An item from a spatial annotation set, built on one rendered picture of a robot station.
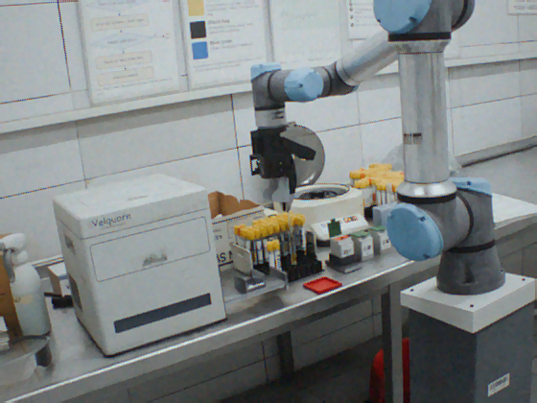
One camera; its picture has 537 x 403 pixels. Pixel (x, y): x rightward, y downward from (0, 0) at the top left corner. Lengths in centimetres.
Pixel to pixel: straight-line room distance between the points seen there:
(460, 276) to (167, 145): 102
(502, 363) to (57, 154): 130
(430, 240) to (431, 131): 19
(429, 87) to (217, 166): 103
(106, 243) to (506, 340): 84
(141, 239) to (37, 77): 73
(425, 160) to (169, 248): 53
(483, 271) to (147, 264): 68
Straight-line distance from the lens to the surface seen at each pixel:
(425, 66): 107
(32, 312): 140
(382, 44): 129
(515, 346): 135
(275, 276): 142
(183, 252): 123
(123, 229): 118
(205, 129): 193
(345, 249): 152
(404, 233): 112
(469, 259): 124
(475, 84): 275
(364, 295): 152
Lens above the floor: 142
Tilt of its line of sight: 14 degrees down
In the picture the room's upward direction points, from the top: 6 degrees counter-clockwise
